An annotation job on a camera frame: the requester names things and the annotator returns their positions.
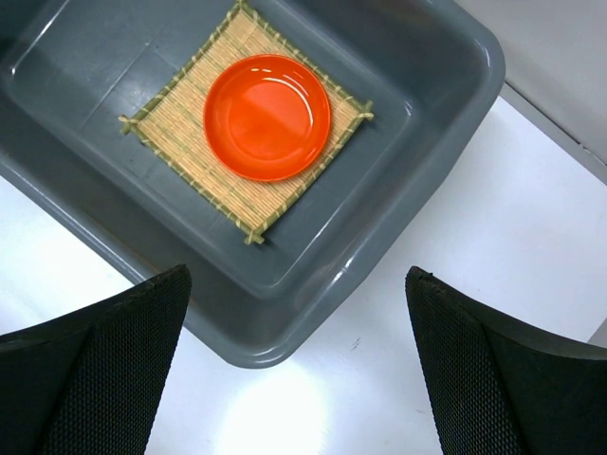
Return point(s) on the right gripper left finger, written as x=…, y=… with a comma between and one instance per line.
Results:
x=90, y=381

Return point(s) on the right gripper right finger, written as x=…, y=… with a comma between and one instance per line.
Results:
x=498, y=385

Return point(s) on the square bamboo mat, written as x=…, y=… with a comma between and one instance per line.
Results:
x=170, y=124

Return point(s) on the orange plastic plate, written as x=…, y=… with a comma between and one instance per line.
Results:
x=267, y=118

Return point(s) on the grey plastic bin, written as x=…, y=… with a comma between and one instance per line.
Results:
x=69, y=69

